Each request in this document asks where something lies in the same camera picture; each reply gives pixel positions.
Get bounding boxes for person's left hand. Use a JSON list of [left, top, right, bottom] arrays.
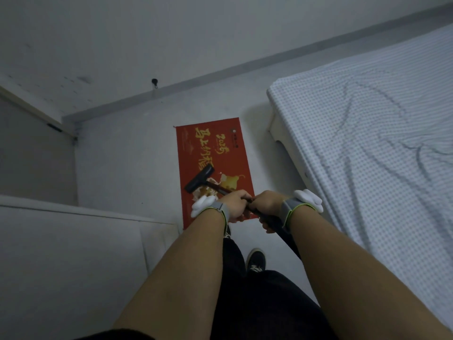
[[218, 189, 252, 223]]

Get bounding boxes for person's right hand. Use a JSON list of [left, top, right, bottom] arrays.
[[247, 190, 291, 234]]

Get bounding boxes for red poster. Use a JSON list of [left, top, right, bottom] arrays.
[[173, 117, 257, 230]]

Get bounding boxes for person's left forearm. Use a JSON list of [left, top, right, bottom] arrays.
[[113, 215, 227, 340]]

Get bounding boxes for person's right forearm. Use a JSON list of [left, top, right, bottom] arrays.
[[288, 207, 453, 340]]

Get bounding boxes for grey left wrist band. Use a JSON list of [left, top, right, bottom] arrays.
[[203, 201, 231, 238]]

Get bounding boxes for white left wrist tracker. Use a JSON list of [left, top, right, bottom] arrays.
[[191, 195, 217, 219]]

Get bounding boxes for white wrist tracker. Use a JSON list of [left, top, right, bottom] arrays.
[[294, 189, 324, 213], [191, 195, 217, 219]]

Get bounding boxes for white right wrist tracker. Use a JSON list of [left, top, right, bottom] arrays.
[[294, 189, 324, 213]]

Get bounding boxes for black right shoe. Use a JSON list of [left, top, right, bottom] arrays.
[[245, 248, 267, 275]]

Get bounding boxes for black striped trousers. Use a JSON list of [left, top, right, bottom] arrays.
[[210, 237, 339, 340]]

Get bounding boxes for bed with checked sheet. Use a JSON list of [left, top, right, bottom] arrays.
[[266, 23, 453, 332]]

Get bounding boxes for black shirt sleeve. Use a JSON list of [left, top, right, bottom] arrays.
[[76, 328, 156, 340]]

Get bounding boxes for white wardrobe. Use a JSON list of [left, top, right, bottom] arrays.
[[0, 194, 179, 340]]

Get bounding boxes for brown wooden door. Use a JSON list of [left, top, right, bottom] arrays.
[[0, 86, 78, 206]]

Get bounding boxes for white bed frame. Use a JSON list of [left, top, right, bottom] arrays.
[[267, 109, 319, 195]]

